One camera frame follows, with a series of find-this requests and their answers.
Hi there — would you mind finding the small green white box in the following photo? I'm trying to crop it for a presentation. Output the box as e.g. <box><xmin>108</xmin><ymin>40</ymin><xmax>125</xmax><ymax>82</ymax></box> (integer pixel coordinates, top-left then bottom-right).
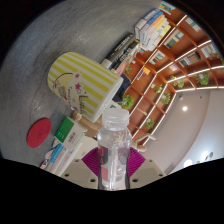
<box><xmin>54</xmin><ymin>115</ymin><xmax>88</xmax><ymax>151</ymax></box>

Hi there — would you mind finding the dark blue chair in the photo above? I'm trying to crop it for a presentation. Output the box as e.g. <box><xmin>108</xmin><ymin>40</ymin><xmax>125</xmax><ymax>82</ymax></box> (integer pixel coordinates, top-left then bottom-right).
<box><xmin>111</xmin><ymin>73</ymin><xmax>133</xmax><ymax>103</ymax></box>

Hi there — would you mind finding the wooden bookshelf unit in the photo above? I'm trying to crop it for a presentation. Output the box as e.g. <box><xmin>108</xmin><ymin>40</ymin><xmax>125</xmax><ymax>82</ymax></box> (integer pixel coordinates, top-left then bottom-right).
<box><xmin>123</xmin><ymin>6</ymin><xmax>224</xmax><ymax>148</ymax></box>

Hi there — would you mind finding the stack of dark books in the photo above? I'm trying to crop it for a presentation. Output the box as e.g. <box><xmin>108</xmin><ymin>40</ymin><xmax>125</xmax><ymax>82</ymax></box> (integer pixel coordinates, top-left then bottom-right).
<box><xmin>99</xmin><ymin>32</ymin><xmax>141</xmax><ymax>71</ymax></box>

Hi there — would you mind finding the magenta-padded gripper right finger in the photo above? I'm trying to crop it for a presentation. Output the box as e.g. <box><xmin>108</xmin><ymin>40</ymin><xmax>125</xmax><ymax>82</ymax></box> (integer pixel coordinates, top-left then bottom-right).
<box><xmin>126</xmin><ymin>146</ymin><xmax>167</xmax><ymax>190</ymax></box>

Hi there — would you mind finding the flat round red coaster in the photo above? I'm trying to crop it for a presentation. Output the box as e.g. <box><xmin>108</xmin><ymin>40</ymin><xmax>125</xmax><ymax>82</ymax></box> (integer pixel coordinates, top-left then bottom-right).
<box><xmin>26</xmin><ymin>117</ymin><xmax>53</xmax><ymax>149</ymax></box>

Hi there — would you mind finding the stack of colourful books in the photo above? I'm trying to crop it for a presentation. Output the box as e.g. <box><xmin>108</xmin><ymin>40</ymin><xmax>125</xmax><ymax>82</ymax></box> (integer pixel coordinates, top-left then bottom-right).
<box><xmin>134</xmin><ymin>1</ymin><xmax>178</xmax><ymax>51</ymax></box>

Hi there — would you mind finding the ceiling chandelier with round lamps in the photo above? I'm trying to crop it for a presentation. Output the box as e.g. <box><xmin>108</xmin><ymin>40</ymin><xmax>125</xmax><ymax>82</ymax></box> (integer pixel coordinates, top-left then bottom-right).
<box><xmin>182</xmin><ymin>150</ymin><xmax>216</xmax><ymax>169</ymax></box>

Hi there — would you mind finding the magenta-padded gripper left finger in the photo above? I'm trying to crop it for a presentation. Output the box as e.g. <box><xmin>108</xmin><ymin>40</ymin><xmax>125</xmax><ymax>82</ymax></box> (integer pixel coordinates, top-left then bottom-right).
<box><xmin>61</xmin><ymin>147</ymin><xmax>101</xmax><ymax>190</ymax></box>

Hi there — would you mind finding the yellow striped ceramic mug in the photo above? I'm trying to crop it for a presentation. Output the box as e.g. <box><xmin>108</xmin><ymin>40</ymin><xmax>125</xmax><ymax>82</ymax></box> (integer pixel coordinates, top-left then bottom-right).
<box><xmin>46</xmin><ymin>51</ymin><xmax>124</xmax><ymax>124</ymax></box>

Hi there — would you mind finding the clear plastic water bottle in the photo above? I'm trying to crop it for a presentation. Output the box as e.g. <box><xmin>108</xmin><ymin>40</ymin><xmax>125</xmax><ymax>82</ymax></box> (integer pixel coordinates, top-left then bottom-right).
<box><xmin>96</xmin><ymin>107</ymin><xmax>133</xmax><ymax>191</ymax></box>

